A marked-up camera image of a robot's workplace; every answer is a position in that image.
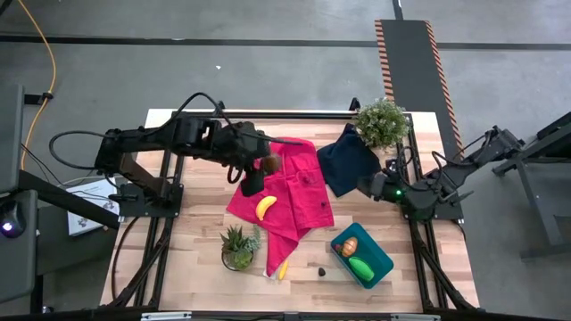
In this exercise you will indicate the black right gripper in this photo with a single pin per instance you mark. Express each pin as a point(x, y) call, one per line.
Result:
point(389, 187)

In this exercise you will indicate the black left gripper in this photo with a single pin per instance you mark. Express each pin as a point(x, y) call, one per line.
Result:
point(247, 145)

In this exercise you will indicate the orange toy onion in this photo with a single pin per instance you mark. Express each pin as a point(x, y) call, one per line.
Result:
point(350, 247)

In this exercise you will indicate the green toy corn cob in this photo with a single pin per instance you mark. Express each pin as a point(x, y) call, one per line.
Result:
point(361, 269)

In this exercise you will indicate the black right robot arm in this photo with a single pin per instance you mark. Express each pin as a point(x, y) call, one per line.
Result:
point(450, 178)

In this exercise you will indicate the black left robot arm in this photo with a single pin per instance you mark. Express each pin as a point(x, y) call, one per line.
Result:
point(151, 138)

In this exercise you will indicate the yellow toy banana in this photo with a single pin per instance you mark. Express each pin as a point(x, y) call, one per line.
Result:
point(265, 208)

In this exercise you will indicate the navy blue cloth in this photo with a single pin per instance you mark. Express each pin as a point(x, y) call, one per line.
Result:
point(343, 165)

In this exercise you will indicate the red cloth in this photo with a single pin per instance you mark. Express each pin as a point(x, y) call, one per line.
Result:
point(294, 200)

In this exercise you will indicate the bushy green potted plant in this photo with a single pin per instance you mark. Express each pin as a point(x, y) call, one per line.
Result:
point(382, 123)

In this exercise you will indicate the succulent plant in black pot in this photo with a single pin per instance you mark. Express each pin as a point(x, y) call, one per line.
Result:
point(238, 252)

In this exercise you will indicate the teal plastic tub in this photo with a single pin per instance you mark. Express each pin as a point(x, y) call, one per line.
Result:
point(379, 263)

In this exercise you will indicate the yellow toy squash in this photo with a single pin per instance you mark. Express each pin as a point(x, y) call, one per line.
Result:
point(283, 270)

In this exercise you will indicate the white cloth label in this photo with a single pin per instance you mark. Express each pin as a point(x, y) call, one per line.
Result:
point(270, 275)

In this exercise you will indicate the black toy blackberry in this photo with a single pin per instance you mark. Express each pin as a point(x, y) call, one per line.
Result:
point(321, 271)

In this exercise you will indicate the black mat with striped edges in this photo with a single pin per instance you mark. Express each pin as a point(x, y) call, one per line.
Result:
point(410, 67)

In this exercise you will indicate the white paper booklet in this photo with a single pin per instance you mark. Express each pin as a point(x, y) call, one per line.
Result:
point(89, 218)

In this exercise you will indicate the black metal stand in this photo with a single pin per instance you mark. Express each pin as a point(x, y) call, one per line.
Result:
point(548, 145)

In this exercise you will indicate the black computer mouse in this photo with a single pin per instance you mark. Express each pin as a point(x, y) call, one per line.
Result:
point(11, 220)

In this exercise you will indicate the dark grey desk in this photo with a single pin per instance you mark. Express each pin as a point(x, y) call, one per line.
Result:
point(18, 267)

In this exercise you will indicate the black metal table frame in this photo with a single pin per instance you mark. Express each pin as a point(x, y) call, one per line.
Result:
point(290, 115)

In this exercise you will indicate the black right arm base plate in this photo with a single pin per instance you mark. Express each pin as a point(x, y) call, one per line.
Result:
point(450, 209)

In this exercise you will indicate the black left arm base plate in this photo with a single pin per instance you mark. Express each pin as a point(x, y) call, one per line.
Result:
point(134, 207)

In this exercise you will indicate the silver bracket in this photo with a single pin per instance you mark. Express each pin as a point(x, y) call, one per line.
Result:
point(415, 317)
point(167, 316)

